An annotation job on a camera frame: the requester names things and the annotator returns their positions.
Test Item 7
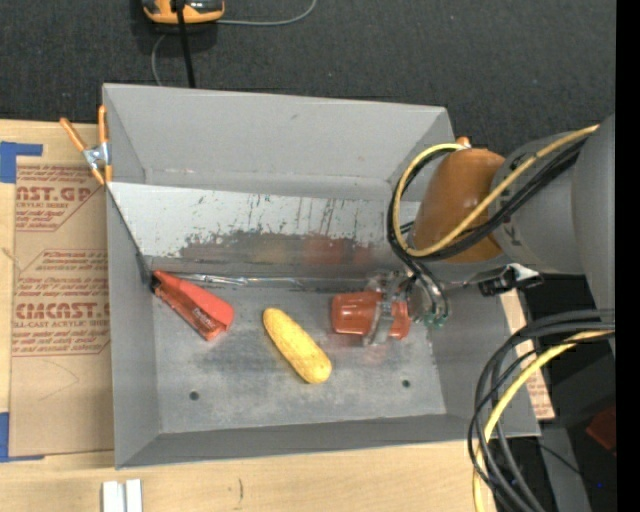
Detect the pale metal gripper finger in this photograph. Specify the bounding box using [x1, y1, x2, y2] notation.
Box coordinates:
[366, 276, 401, 303]
[367, 301, 397, 347]

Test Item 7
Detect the red stapler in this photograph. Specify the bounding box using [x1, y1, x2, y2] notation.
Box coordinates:
[150, 269, 236, 343]

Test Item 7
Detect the black cylinder on white bracket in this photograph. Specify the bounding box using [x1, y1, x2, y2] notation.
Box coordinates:
[477, 264, 544, 298]

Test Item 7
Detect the grey metal bin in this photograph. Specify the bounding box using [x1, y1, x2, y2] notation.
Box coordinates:
[101, 83, 543, 470]

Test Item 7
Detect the yellow toy corn cob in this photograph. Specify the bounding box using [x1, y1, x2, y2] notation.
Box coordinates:
[262, 306, 334, 386]

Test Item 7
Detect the red-orange rounded block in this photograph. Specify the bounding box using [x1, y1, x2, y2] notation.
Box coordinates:
[330, 291, 413, 342]

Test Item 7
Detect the brown cardboard board red print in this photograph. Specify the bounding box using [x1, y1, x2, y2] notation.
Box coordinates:
[0, 118, 557, 463]

